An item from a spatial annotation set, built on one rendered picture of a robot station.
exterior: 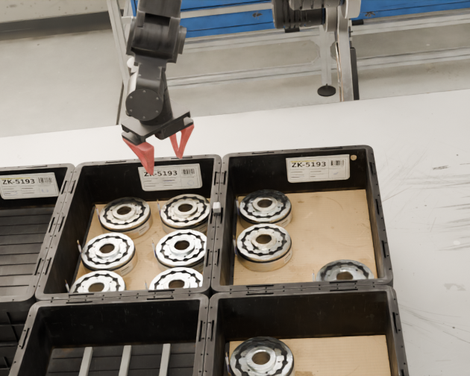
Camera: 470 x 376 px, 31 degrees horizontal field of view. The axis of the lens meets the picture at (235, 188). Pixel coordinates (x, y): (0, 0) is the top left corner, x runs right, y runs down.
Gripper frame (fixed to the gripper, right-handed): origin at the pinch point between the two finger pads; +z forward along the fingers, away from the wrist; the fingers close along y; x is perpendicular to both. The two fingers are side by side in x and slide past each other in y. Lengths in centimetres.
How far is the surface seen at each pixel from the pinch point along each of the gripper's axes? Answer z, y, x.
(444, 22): 77, 197, 90
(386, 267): 14.4, 16.7, -35.3
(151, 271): 24.0, -5.3, 3.3
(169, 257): 20.8, -2.2, 0.8
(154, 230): 23.8, 2.3, 12.6
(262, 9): 63, 141, 136
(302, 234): 24.1, 21.3, -10.2
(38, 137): 36, 13, 82
